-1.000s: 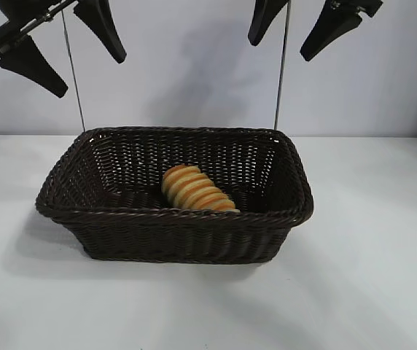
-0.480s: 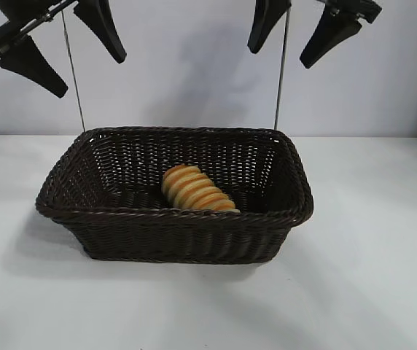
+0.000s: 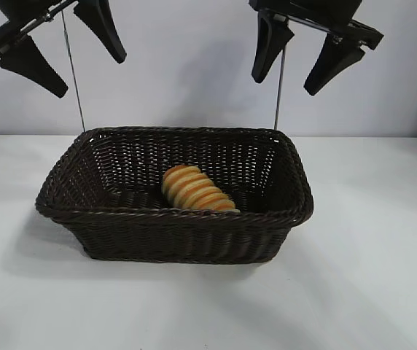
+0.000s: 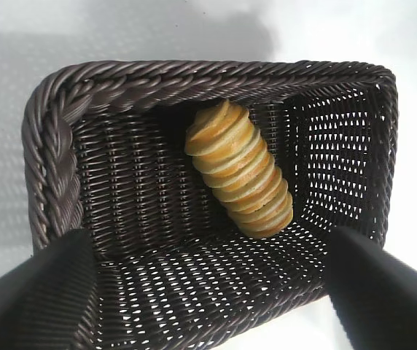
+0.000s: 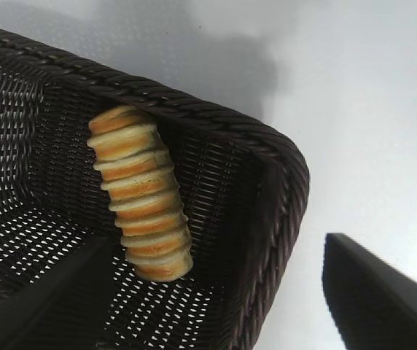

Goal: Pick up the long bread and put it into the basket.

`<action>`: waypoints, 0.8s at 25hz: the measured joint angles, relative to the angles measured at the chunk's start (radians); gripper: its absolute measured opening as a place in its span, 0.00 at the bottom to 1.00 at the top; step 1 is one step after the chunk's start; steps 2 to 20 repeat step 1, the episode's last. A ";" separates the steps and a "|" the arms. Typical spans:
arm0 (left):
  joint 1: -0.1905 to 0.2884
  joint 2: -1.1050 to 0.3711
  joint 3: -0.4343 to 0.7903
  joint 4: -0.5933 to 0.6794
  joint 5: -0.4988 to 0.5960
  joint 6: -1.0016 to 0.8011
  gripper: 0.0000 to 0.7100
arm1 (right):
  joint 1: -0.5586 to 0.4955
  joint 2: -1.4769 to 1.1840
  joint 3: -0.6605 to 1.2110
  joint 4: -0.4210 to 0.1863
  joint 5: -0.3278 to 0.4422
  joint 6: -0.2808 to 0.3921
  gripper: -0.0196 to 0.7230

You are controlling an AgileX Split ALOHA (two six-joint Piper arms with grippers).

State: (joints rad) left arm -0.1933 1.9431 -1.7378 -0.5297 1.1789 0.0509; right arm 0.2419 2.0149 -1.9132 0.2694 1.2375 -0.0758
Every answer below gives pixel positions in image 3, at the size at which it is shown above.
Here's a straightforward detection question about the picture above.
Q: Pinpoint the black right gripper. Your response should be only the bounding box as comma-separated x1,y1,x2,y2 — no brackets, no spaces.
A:
249,0,384,97

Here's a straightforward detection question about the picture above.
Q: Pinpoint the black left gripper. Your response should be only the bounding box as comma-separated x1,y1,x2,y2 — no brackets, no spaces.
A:
0,0,128,98

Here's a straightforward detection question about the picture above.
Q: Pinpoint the long twisted bread loaf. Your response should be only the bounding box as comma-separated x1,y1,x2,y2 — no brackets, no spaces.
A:
161,164,241,212

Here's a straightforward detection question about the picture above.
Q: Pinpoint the dark brown woven basket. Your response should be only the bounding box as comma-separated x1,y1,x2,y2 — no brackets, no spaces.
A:
33,125,315,265

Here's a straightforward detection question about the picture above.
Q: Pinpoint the thin metal rod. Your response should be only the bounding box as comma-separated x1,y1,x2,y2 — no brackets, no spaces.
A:
61,10,87,132
273,47,287,131

